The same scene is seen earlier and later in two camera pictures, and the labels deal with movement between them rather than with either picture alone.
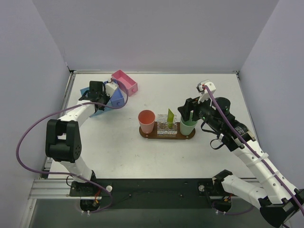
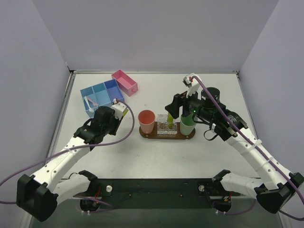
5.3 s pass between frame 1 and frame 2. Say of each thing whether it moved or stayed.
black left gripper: moved
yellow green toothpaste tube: stayed
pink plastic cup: stayed
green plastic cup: stayed
